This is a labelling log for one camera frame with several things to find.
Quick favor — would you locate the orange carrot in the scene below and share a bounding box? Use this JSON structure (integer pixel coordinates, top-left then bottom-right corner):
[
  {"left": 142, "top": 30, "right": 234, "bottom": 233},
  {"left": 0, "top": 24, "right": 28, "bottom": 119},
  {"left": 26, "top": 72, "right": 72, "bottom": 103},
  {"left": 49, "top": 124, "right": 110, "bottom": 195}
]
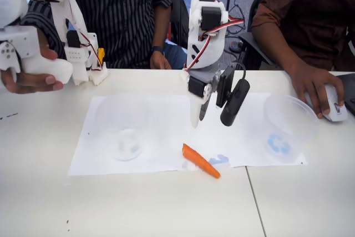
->
[{"left": 182, "top": 143, "right": 221, "bottom": 179}]

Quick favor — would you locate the white computer mouse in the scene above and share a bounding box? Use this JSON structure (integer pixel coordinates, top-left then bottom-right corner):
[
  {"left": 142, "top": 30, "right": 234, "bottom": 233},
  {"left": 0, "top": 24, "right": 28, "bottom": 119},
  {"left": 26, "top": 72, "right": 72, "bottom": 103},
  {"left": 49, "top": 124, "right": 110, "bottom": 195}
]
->
[{"left": 305, "top": 84, "right": 349, "bottom": 123}]

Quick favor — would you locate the white leader arm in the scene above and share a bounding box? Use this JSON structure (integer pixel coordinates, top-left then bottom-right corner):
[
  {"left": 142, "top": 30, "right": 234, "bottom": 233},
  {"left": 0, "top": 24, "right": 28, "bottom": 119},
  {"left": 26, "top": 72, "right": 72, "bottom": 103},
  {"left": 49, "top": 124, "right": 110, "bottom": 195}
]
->
[{"left": 0, "top": 0, "right": 109, "bottom": 87}]

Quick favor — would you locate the brown-shirt person's right forearm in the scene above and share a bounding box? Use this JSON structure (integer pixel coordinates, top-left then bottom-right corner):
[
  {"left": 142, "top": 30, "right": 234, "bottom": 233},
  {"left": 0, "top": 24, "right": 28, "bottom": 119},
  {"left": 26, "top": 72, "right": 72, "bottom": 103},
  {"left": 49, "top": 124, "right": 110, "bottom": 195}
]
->
[{"left": 251, "top": 24, "right": 308, "bottom": 82}]

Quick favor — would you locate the striped-shirt person's left forearm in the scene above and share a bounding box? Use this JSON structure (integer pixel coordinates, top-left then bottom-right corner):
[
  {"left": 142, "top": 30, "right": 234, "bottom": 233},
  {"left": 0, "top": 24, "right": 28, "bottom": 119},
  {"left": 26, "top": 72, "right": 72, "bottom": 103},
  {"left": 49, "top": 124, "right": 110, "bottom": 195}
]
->
[{"left": 151, "top": 5, "right": 172, "bottom": 51}]

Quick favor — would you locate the striped-shirt person's left hand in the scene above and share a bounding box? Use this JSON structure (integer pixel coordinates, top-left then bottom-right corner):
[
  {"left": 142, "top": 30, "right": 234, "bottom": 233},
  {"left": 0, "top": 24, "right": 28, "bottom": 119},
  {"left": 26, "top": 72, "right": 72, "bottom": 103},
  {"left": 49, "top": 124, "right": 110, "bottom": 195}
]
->
[{"left": 149, "top": 51, "right": 173, "bottom": 70}]

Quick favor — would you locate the brown-shirt person's right hand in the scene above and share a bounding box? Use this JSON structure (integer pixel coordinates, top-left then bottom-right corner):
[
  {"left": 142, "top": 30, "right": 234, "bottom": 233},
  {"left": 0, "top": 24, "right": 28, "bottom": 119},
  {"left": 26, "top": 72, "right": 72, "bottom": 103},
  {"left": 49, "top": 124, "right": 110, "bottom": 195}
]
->
[{"left": 291, "top": 63, "right": 346, "bottom": 119}]

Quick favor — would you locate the striped-shirt person's right hand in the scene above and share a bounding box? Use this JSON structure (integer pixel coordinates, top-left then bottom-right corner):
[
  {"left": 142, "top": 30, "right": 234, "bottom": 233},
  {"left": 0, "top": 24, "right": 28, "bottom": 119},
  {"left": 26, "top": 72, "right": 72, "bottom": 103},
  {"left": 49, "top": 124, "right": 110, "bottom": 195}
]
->
[{"left": 0, "top": 27, "right": 64, "bottom": 95}]

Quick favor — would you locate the black webcam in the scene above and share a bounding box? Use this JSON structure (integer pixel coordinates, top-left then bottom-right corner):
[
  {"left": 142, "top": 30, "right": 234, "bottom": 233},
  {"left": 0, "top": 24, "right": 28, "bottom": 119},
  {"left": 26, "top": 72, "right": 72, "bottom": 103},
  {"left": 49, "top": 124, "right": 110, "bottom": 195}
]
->
[{"left": 215, "top": 62, "right": 250, "bottom": 127}]

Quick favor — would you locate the plain white paper sheet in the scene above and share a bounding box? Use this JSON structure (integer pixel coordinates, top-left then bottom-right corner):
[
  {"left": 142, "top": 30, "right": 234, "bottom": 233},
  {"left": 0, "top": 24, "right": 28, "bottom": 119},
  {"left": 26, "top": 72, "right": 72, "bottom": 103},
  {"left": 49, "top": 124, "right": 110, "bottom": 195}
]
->
[{"left": 68, "top": 94, "right": 200, "bottom": 177}]

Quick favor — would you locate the small colourful floor object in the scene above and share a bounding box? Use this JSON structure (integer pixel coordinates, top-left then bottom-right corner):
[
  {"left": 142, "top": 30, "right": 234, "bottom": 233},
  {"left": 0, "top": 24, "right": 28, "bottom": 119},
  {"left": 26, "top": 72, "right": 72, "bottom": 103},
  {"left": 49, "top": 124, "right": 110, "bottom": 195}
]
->
[{"left": 229, "top": 39, "right": 245, "bottom": 53}]

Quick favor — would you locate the black office chair with armrest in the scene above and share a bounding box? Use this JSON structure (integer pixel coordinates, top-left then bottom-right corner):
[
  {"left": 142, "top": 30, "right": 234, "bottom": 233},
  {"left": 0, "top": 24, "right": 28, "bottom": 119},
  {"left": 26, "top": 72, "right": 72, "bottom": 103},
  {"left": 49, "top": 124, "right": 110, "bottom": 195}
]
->
[{"left": 235, "top": 0, "right": 288, "bottom": 70}]

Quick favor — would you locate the dark office chair backrest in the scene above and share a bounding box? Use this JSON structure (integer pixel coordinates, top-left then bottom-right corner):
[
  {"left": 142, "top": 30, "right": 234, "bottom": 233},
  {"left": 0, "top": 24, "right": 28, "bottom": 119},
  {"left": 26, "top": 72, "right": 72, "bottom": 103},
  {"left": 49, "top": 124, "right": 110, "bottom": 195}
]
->
[{"left": 166, "top": 0, "right": 191, "bottom": 52}]

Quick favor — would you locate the tall clear plastic cup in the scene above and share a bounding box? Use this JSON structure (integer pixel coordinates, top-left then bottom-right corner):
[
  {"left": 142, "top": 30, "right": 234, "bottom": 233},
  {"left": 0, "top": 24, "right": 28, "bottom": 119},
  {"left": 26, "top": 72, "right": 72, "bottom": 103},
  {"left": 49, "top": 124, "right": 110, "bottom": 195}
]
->
[{"left": 94, "top": 94, "right": 152, "bottom": 162}]

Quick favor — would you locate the wide clear plastic bowl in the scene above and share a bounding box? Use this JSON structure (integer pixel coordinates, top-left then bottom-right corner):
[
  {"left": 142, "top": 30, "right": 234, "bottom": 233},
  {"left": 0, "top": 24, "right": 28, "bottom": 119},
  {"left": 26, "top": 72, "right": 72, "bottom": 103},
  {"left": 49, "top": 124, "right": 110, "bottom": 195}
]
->
[{"left": 262, "top": 94, "right": 320, "bottom": 164}]

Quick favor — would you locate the person in striped shirt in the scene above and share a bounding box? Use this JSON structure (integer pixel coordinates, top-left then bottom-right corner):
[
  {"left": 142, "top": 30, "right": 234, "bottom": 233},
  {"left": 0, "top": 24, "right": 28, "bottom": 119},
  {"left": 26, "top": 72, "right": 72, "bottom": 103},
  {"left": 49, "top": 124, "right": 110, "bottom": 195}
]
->
[{"left": 19, "top": 0, "right": 173, "bottom": 70}]

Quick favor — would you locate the person in brown shirt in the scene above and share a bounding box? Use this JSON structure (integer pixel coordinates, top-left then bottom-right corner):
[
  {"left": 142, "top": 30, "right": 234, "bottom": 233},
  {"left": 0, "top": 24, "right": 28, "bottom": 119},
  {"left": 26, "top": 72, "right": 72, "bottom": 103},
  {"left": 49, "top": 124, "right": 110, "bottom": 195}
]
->
[{"left": 251, "top": 0, "right": 355, "bottom": 73}]

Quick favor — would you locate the black keyboard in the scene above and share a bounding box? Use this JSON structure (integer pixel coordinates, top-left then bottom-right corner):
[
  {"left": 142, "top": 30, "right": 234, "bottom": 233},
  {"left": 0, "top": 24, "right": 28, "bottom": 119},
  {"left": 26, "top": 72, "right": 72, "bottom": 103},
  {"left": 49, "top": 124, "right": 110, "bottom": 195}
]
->
[{"left": 335, "top": 73, "right": 355, "bottom": 117}]

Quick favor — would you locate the black floor cable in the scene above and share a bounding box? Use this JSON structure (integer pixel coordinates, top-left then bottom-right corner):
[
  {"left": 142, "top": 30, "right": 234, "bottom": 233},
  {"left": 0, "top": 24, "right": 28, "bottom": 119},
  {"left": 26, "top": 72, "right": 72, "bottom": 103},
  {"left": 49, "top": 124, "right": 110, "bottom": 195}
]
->
[{"left": 227, "top": 0, "right": 249, "bottom": 38}]

